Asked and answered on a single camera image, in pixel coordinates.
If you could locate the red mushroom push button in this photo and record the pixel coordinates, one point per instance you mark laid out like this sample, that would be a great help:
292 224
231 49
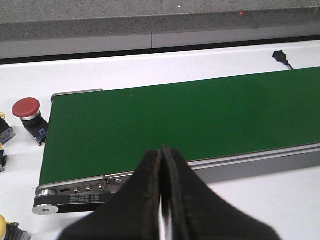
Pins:
28 110

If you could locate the yellow button lower left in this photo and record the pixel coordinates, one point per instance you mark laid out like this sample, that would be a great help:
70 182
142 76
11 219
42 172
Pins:
11 231

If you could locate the aluminium conveyor side rail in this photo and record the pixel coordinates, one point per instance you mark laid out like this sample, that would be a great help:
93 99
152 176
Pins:
86 194

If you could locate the black cable connector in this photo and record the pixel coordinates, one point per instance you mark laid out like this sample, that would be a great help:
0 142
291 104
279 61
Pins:
281 57

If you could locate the grey stone counter slab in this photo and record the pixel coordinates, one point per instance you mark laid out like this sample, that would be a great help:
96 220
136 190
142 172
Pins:
22 20

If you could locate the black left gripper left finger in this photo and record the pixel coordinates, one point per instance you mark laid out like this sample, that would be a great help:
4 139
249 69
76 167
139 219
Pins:
131 214

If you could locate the green conveyor belt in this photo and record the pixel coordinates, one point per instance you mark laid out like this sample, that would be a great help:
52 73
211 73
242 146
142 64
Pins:
108 132

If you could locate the push button base left edge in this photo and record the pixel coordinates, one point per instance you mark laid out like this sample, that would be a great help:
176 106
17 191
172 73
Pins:
6 132

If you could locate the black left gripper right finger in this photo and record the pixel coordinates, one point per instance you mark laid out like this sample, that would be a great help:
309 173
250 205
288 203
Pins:
198 213

